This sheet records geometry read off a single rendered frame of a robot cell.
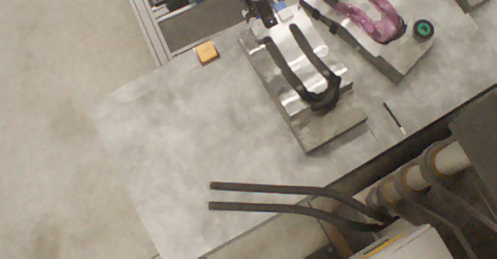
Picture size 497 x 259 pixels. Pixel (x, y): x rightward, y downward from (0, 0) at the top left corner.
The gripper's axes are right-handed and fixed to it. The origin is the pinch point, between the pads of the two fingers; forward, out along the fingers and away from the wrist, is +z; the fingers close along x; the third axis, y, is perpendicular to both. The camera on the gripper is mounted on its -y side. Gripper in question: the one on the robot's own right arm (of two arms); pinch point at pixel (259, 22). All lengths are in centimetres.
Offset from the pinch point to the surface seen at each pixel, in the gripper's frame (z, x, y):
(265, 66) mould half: 5.1, 5.7, -14.3
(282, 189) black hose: 4, 23, -55
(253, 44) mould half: 4.4, 5.4, -4.8
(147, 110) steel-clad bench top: 13, 50, -5
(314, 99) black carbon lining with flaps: 3.9, -2.9, -33.7
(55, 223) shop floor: 93, 127, -6
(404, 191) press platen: -36, -2, -76
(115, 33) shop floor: 94, 52, 75
